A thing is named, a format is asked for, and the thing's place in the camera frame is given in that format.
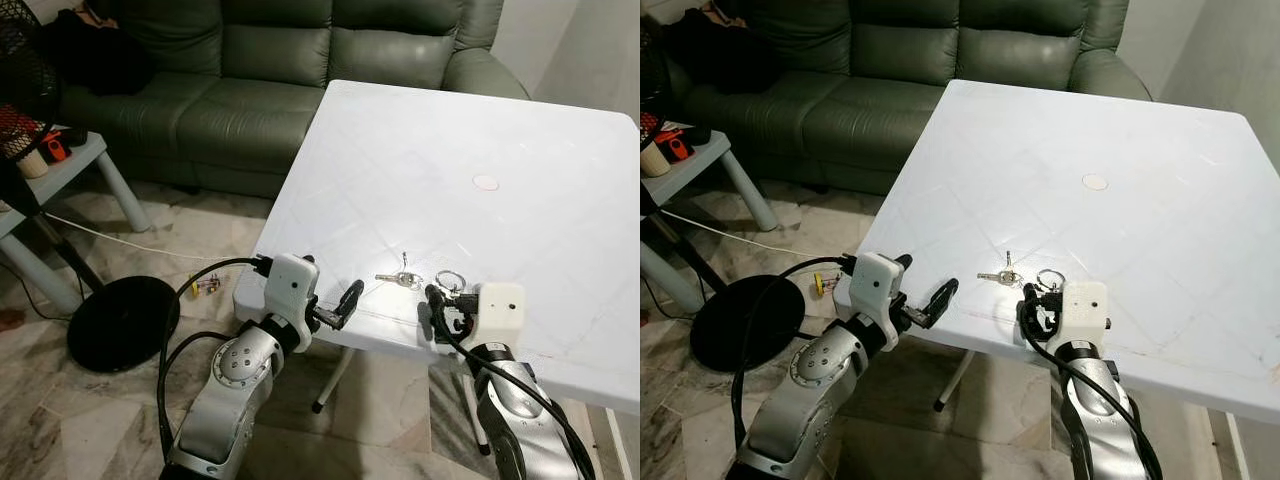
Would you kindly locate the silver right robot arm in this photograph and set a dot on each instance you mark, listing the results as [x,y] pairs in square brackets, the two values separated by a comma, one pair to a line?
[520,430]
[1100,420]

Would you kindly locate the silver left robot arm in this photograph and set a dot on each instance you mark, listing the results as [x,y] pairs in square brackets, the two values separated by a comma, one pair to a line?
[230,385]
[810,390]

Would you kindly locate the small yellow toy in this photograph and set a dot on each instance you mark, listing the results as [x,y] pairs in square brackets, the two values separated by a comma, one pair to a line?
[822,285]
[207,287]

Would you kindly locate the round white table cap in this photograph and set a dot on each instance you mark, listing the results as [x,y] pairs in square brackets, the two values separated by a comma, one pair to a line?
[486,182]
[1096,182]

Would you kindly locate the green leather sofa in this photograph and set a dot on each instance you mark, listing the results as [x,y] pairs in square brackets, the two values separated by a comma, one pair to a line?
[880,110]
[260,110]

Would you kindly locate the white plastic table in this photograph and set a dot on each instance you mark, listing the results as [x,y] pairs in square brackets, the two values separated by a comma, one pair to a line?
[440,140]
[1080,130]

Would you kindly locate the black standing fan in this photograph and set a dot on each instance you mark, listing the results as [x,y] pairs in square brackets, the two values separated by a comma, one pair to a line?
[745,325]
[120,325]

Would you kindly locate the small grey side table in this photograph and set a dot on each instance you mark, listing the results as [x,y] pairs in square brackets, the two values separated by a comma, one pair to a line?
[78,165]
[695,175]

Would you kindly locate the beige cup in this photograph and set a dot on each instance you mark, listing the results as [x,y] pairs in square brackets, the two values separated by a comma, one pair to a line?
[655,160]
[32,165]

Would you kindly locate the orange and black tool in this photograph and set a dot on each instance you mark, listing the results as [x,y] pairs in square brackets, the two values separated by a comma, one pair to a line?
[678,146]
[56,148]

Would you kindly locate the black clothing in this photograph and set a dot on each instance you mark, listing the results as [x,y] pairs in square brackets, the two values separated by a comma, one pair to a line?
[720,50]
[100,50]

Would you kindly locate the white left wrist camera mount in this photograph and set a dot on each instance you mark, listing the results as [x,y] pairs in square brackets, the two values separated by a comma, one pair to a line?
[290,285]
[875,285]

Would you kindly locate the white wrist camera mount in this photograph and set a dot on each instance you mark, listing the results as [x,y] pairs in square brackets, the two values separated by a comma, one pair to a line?
[500,312]
[1086,310]
[875,285]
[290,285]

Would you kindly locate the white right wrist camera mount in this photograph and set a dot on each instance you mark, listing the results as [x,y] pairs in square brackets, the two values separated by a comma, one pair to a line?
[1086,310]
[500,312]

